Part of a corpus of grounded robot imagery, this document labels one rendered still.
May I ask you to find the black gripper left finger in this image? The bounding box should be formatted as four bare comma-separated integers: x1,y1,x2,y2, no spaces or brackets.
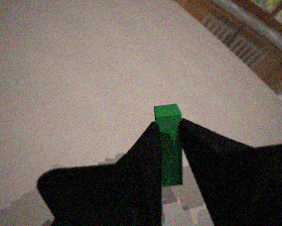
36,121,162,226

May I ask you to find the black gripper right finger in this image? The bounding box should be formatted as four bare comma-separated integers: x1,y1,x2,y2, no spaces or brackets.
180,118,282,226

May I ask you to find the green rectangular post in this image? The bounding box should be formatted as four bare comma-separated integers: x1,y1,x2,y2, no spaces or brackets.
154,104,183,187

